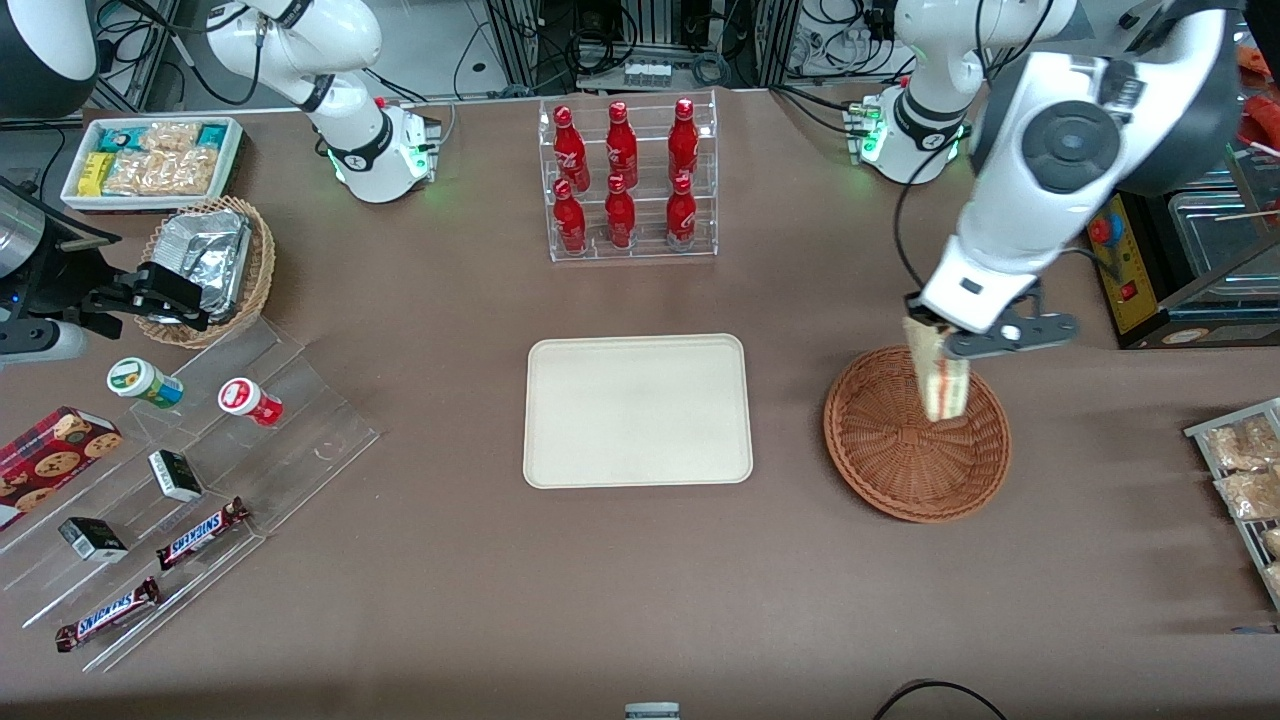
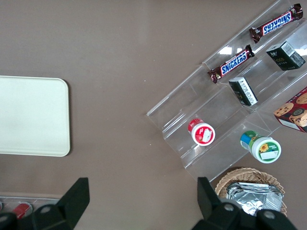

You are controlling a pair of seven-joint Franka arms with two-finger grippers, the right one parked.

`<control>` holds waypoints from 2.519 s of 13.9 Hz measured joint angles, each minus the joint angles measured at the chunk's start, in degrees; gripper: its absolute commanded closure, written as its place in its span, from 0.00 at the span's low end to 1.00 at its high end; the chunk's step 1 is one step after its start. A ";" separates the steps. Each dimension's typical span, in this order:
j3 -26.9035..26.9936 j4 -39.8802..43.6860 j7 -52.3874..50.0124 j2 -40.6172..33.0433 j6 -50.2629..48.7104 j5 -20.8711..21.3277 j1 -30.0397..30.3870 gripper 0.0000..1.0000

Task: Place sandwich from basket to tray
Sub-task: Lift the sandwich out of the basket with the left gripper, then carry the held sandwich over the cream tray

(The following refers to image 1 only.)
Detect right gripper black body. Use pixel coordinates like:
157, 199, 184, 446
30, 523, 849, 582
0, 232, 123, 329

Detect triangular sandwich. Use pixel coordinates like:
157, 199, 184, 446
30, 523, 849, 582
903, 316, 972, 423

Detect light tan wicker basket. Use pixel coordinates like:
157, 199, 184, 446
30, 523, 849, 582
133, 196, 277, 350

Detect brown wicker basket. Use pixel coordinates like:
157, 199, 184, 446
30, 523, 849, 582
823, 344, 1012, 525

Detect tray of packaged snacks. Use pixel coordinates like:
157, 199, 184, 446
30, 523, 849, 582
1184, 397, 1280, 611

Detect cream plastic tray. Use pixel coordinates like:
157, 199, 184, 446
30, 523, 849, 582
523, 333, 754, 490

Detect silver foil wrapped package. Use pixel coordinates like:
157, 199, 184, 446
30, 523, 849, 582
150, 208, 252, 323

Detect green label jar white lid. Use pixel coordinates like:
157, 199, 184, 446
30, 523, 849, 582
107, 357, 185, 410

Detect white plastic snack bin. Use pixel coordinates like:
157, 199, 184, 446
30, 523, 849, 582
60, 116, 245, 214

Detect red label jar white lid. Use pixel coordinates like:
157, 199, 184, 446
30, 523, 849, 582
218, 377, 284, 428

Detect clear bag of crackers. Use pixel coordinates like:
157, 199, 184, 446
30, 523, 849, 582
138, 121, 201, 154
103, 148, 223, 197

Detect red chocolate chip cookie box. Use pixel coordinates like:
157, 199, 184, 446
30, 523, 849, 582
0, 405, 124, 533

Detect small black carton box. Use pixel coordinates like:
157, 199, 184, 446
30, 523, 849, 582
148, 449, 204, 503
58, 516, 129, 563

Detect clear acrylic step shelf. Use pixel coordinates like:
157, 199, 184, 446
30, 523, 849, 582
0, 316, 382, 674

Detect black food warmer machine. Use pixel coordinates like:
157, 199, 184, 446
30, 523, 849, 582
1085, 100, 1280, 350

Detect Snickers chocolate bar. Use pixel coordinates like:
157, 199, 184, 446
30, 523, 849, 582
55, 577, 162, 653
155, 497, 251, 572

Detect stainless steel pan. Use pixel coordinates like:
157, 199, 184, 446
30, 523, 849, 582
1168, 190, 1280, 279

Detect red cola bottle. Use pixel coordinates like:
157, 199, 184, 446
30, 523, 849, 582
604, 173, 637, 250
666, 172, 698, 248
553, 178, 589, 254
605, 100, 639, 189
552, 104, 592, 193
668, 97, 700, 184

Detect clear acrylic bottle rack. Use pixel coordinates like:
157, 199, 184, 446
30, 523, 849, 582
537, 89, 720, 264

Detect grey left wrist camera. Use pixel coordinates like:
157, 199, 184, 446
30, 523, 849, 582
940, 312, 1080, 362

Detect black cable loop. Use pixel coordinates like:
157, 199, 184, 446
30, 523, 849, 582
873, 679, 1009, 720

